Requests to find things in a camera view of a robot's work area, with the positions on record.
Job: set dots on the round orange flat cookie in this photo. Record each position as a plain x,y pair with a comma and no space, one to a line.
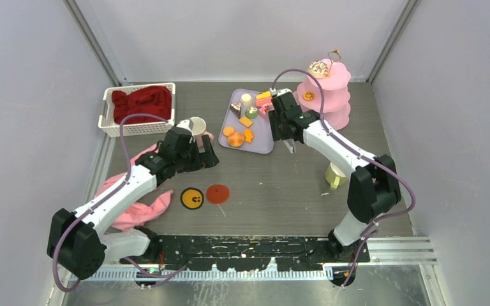
228,131

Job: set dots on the black yellow face coaster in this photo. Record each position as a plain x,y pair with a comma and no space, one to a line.
192,198

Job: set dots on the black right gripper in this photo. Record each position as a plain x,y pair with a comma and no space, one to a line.
277,134

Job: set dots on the chocolate cake slice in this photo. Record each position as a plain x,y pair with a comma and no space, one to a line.
236,109

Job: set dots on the orange square biscuit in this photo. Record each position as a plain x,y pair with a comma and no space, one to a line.
246,122

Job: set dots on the cream cylinder cake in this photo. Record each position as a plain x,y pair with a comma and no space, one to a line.
246,100

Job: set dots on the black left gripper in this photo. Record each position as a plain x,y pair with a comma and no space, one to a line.
208,159

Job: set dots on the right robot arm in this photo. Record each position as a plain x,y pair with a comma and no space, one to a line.
373,190

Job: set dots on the white plastic basket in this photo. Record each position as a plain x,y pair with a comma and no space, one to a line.
138,125

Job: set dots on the pink cloth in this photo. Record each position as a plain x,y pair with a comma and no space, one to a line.
138,213

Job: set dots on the orange fish-shaped pastry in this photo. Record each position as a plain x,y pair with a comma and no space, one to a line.
248,135

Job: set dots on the pink mug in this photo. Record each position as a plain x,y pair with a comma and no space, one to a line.
199,129

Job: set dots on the pink three-tier cake stand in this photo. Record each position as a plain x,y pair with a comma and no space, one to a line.
332,97

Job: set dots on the pink square cake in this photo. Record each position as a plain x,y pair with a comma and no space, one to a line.
264,110

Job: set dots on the round orange lattice cookie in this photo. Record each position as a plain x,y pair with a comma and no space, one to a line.
308,96

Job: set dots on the yellow pink layered cake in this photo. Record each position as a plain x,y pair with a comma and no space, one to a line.
263,99

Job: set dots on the orange round bun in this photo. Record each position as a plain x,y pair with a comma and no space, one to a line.
236,139

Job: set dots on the yellow-green mug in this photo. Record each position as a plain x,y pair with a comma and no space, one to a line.
335,177

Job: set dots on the red tomato coaster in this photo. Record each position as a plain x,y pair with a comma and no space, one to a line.
217,193

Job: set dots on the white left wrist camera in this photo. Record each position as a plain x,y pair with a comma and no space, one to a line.
186,124

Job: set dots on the dark red towel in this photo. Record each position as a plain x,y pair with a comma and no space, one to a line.
154,100

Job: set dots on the lavender serving tray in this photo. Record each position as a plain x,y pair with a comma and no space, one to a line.
261,143

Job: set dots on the sprinkled donut cake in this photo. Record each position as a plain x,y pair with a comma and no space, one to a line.
318,69

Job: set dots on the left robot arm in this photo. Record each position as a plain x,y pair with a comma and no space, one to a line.
78,240

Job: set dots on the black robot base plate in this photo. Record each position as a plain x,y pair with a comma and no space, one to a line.
248,253

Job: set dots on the green round cake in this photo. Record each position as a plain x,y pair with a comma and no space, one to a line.
251,112

